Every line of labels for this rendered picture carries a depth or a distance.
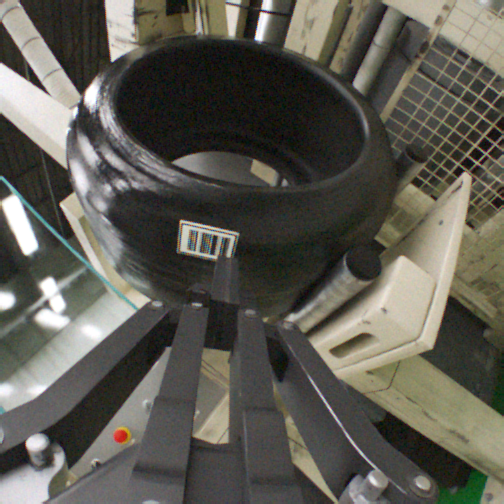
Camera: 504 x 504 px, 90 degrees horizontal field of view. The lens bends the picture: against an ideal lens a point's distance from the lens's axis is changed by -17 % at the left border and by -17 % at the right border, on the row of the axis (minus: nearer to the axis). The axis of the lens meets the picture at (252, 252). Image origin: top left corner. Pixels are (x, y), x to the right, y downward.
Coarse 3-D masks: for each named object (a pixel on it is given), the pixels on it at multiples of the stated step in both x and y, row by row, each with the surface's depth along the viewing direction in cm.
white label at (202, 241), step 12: (180, 228) 30; (192, 228) 30; (204, 228) 30; (216, 228) 30; (180, 240) 31; (192, 240) 31; (204, 240) 31; (216, 240) 31; (228, 240) 31; (180, 252) 32; (192, 252) 32; (204, 252) 32; (216, 252) 32; (228, 252) 32
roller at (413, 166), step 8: (408, 144) 48; (416, 144) 48; (408, 152) 47; (416, 152) 46; (424, 152) 47; (400, 160) 49; (408, 160) 47; (416, 160) 46; (424, 160) 46; (400, 168) 49; (408, 168) 48; (416, 168) 48; (400, 176) 50; (408, 176) 49; (400, 184) 51; (400, 192) 54
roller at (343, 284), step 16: (352, 256) 33; (368, 256) 33; (336, 272) 35; (352, 272) 32; (368, 272) 32; (320, 288) 39; (336, 288) 36; (352, 288) 34; (304, 304) 45; (320, 304) 40; (336, 304) 39; (288, 320) 52; (304, 320) 46; (320, 320) 45
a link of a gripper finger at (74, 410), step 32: (128, 320) 12; (160, 320) 13; (96, 352) 10; (128, 352) 10; (160, 352) 13; (64, 384) 8; (96, 384) 8; (128, 384) 11; (0, 416) 6; (32, 416) 6; (64, 416) 7; (96, 416) 8; (0, 448) 5; (64, 448) 7
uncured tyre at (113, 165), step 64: (128, 64) 42; (192, 64) 60; (256, 64) 63; (320, 64) 55; (128, 128) 61; (192, 128) 74; (256, 128) 77; (320, 128) 68; (384, 128) 47; (128, 192) 32; (192, 192) 32; (256, 192) 33; (320, 192) 35; (384, 192) 40; (128, 256) 37; (192, 256) 32; (256, 256) 33; (320, 256) 35
